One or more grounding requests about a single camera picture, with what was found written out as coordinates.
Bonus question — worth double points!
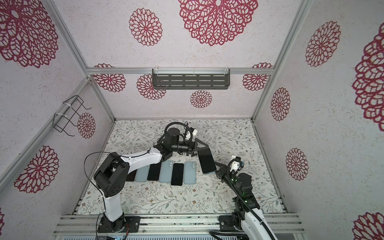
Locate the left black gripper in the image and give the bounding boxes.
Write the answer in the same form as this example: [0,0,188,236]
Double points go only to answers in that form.
[172,138,209,158]

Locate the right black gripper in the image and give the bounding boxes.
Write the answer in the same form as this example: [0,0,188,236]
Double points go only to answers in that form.
[212,161,242,199]

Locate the pale blue case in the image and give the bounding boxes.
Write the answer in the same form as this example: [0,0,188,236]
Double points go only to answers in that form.
[135,166,150,183]
[184,162,197,185]

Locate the bare black phone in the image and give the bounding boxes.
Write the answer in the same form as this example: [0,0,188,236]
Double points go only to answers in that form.
[126,170,137,182]
[147,163,162,181]
[171,163,184,186]

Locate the light blue phone case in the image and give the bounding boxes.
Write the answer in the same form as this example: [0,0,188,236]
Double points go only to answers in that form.
[159,160,174,183]

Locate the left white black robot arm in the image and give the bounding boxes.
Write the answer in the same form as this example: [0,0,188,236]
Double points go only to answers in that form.
[93,124,209,224]

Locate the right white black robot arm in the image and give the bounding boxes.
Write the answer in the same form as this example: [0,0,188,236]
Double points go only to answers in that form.
[216,162,277,240]

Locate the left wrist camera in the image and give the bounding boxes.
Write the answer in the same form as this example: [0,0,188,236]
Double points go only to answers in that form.
[185,128,198,141]

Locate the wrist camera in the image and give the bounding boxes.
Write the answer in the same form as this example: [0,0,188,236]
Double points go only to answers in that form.
[230,156,244,174]
[185,128,198,141]

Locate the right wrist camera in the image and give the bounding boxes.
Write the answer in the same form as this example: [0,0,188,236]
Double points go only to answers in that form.
[230,156,244,174]

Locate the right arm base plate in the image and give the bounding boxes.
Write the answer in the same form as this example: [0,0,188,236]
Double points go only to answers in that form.
[218,215,242,232]

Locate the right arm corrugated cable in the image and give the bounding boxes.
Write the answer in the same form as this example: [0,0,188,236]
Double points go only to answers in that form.
[209,160,277,240]

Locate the dark grey wall shelf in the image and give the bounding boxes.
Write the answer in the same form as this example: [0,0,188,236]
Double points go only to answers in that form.
[152,68,231,90]

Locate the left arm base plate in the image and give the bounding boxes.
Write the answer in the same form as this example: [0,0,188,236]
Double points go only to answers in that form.
[97,216,141,233]

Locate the black wire wall rack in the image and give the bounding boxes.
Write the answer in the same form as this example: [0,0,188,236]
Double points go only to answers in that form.
[52,95,91,137]

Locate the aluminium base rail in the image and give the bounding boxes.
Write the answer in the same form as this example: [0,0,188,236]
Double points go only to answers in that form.
[53,213,305,237]

